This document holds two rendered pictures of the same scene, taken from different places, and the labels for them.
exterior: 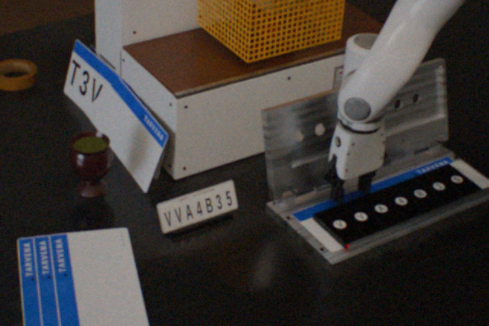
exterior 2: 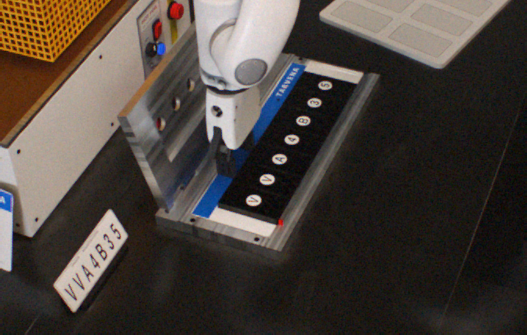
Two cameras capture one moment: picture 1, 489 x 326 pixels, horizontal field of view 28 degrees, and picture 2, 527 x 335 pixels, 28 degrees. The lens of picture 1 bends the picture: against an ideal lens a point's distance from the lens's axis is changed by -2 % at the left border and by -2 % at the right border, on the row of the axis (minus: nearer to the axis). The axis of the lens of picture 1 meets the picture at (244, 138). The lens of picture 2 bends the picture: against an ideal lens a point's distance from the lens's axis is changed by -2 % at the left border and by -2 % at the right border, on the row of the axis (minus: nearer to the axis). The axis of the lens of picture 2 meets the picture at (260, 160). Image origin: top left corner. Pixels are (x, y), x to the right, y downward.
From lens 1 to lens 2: 0.55 m
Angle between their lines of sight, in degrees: 25
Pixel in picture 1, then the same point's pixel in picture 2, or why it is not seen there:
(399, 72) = (288, 11)
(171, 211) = (70, 282)
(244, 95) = (66, 102)
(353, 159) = (239, 122)
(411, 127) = not seen: hidden behind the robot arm
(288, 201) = (179, 200)
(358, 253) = (296, 223)
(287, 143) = (157, 139)
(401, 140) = not seen: hidden behind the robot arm
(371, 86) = (263, 40)
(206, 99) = (34, 130)
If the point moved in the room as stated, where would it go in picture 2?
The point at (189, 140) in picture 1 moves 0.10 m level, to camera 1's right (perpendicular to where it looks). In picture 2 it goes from (31, 185) to (92, 160)
